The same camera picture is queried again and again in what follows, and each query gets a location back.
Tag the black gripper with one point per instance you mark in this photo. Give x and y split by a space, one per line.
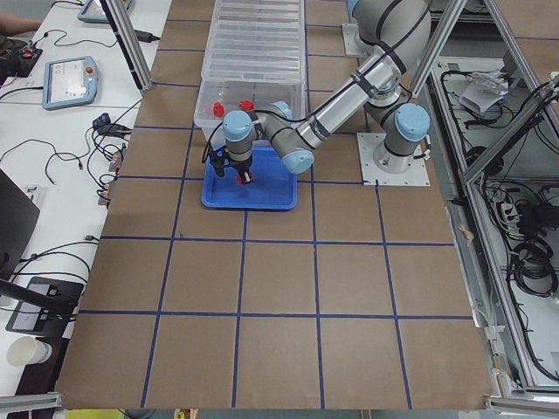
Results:
241 168

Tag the clear plastic box lid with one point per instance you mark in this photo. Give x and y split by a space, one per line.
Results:
256 41

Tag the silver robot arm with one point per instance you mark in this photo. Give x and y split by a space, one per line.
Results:
395 33

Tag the clear plastic storage box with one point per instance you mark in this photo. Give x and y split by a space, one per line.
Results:
229 93

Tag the blue plastic tray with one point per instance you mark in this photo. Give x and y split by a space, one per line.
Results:
273 187

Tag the black power adapter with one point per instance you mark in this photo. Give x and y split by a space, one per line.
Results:
146 37

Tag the blue teach pendant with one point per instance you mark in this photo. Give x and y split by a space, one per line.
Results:
92 12
70 82

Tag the black laptop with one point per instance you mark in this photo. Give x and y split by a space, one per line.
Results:
19 217

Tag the white paper cup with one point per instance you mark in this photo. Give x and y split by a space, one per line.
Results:
28 351

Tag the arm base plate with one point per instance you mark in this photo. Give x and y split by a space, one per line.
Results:
381 168

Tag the aluminium frame post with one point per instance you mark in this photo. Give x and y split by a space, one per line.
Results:
124 32

